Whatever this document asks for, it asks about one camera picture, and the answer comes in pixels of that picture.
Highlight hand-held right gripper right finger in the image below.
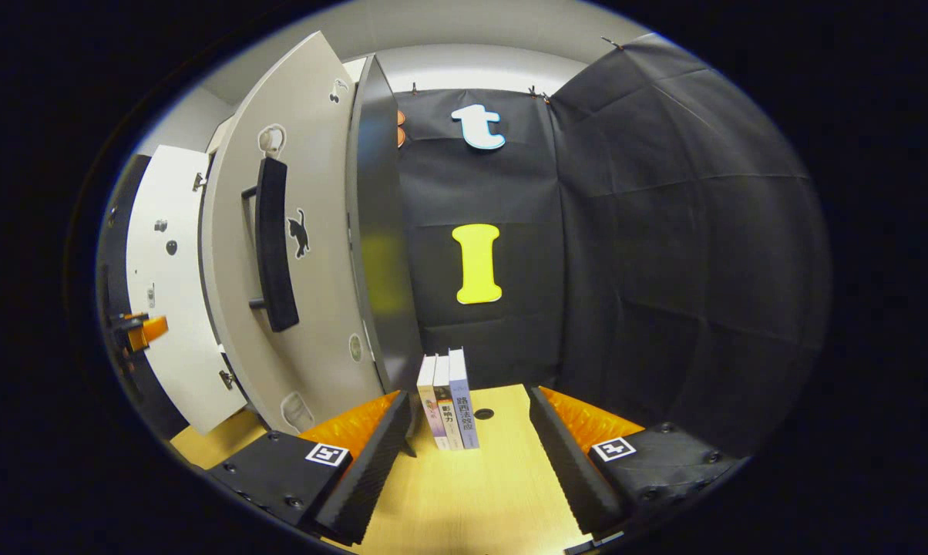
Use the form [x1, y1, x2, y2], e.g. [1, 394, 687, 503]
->
[527, 385, 746, 540]

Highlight white shoe cabinet door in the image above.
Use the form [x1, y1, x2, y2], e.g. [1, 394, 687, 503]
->
[125, 145, 249, 436]
[200, 31, 388, 434]

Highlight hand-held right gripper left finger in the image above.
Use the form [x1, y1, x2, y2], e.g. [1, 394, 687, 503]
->
[202, 389, 412, 547]

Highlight black backdrop cloth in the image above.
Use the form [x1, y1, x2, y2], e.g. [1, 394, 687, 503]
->
[94, 35, 831, 456]

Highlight cream and black book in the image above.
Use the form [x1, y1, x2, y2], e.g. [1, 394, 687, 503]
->
[432, 353, 465, 452]

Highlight blue book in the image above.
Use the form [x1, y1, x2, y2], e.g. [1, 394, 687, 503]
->
[448, 348, 481, 450]

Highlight black door handle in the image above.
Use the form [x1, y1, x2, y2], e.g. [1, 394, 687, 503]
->
[240, 156, 301, 333]

